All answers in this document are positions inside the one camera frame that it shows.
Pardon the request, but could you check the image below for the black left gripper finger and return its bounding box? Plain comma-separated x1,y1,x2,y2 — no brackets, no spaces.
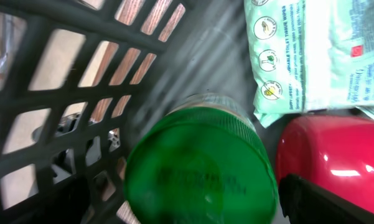
278,174,374,224

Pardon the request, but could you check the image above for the chilli sauce bottle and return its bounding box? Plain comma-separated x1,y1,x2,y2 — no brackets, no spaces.
275,115,374,213

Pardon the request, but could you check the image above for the green lid jar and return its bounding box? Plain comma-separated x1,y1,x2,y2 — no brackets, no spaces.
124,93,278,223

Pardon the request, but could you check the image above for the light green wipes packet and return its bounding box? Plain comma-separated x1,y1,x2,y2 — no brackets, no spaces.
244,0,374,127

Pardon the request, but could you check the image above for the grey plastic basket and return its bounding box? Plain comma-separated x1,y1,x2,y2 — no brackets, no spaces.
0,0,268,224

